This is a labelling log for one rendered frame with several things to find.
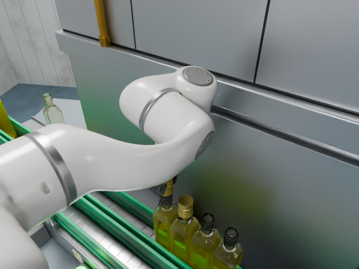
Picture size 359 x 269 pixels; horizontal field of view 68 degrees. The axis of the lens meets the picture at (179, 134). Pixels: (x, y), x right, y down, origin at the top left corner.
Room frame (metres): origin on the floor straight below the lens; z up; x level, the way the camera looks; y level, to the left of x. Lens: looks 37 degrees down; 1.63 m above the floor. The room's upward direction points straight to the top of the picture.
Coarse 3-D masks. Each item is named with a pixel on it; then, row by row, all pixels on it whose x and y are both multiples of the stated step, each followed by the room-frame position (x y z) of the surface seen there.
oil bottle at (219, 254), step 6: (222, 240) 0.33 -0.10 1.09; (216, 246) 0.32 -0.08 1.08; (222, 246) 0.32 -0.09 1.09; (240, 246) 0.32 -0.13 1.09; (216, 252) 0.31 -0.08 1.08; (222, 252) 0.31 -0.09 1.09; (228, 252) 0.30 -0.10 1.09; (234, 252) 0.30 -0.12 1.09; (240, 252) 0.31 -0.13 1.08; (216, 258) 0.30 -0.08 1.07; (222, 258) 0.30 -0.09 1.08; (228, 258) 0.29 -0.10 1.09; (234, 258) 0.29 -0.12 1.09; (240, 258) 0.31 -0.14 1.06; (210, 264) 0.31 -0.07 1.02; (216, 264) 0.30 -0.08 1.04; (222, 264) 0.30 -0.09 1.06; (228, 264) 0.29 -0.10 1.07; (234, 264) 0.29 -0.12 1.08
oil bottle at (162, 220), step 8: (160, 208) 0.42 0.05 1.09; (176, 208) 0.42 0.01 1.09; (160, 216) 0.40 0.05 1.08; (168, 216) 0.40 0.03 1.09; (176, 216) 0.41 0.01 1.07; (160, 224) 0.40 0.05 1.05; (168, 224) 0.39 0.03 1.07; (160, 232) 0.40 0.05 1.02; (168, 232) 0.39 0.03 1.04; (160, 240) 0.40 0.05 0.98; (168, 240) 0.39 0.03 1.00; (168, 248) 0.39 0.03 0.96
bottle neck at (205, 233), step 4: (204, 216) 0.36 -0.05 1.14; (208, 216) 0.36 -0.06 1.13; (212, 216) 0.36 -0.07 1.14; (204, 220) 0.35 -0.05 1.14; (208, 220) 0.36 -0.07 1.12; (212, 220) 0.35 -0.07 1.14; (204, 224) 0.34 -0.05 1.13; (208, 224) 0.34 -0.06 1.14; (212, 224) 0.34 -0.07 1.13; (200, 228) 0.36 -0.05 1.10; (204, 228) 0.34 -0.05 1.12; (208, 228) 0.34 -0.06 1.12; (212, 228) 0.35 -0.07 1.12; (200, 232) 0.35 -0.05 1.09; (204, 232) 0.34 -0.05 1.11; (208, 232) 0.34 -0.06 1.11; (212, 232) 0.35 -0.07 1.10
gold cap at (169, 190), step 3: (168, 180) 0.42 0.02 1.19; (171, 180) 0.42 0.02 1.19; (168, 183) 0.41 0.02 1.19; (171, 183) 0.41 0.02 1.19; (168, 186) 0.41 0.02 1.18; (171, 186) 0.41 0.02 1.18; (168, 189) 0.41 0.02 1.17; (171, 189) 0.41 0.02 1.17; (165, 192) 0.41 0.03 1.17; (168, 192) 0.41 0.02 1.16; (171, 192) 0.41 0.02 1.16; (165, 195) 0.41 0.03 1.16; (168, 195) 0.41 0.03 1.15
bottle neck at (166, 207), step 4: (160, 196) 0.42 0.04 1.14; (168, 196) 0.41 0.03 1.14; (172, 196) 0.42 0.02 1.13; (160, 200) 0.42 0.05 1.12; (164, 200) 0.41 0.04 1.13; (168, 200) 0.41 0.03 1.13; (172, 200) 0.42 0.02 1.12; (164, 204) 0.41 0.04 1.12; (168, 204) 0.41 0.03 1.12; (172, 204) 0.42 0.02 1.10; (164, 208) 0.41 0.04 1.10; (168, 208) 0.41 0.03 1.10
